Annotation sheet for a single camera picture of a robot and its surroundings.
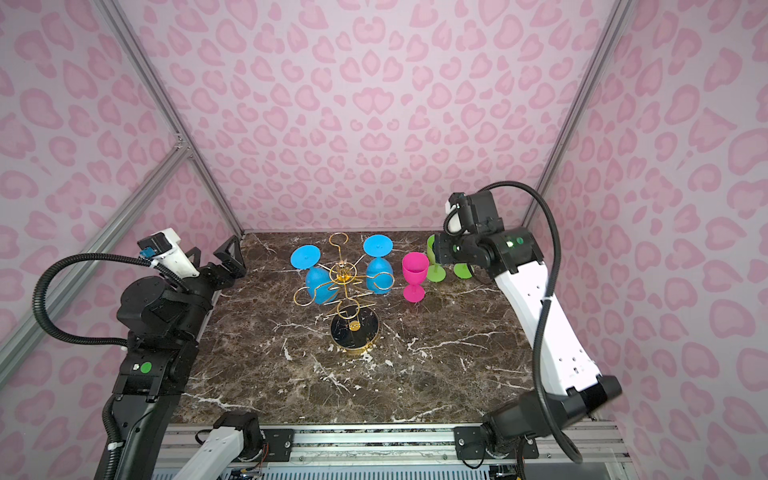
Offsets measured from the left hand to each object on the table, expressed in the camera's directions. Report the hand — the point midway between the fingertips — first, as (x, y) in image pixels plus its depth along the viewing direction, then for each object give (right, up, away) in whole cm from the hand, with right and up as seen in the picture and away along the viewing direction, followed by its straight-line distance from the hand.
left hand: (216, 238), depth 59 cm
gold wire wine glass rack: (+23, -26, +33) cm, 48 cm away
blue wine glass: (+15, -11, +19) cm, 27 cm away
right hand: (+46, -1, +10) cm, 48 cm away
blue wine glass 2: (+31, -8, +20) cm, 38 cm away
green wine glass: (+49, -9, +47) cm, 69 cm away
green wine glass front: (+60, -9, +48) cm, 77 cm away
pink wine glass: (+41, -7, +33) cm, 53 cm away
